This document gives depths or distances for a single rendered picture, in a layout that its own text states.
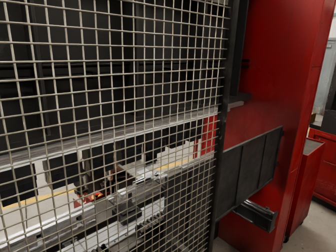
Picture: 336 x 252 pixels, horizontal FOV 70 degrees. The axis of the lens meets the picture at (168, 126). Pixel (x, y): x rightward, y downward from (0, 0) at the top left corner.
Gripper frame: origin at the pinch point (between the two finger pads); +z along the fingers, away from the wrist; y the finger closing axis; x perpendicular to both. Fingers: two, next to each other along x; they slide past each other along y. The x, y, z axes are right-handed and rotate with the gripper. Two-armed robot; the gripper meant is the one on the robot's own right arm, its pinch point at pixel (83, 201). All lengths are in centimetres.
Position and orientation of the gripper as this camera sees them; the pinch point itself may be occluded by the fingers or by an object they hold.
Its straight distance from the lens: 191.6
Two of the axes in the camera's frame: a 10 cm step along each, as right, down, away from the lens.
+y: 7.3, -0.2, -6.9
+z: 1.7, 9.7, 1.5
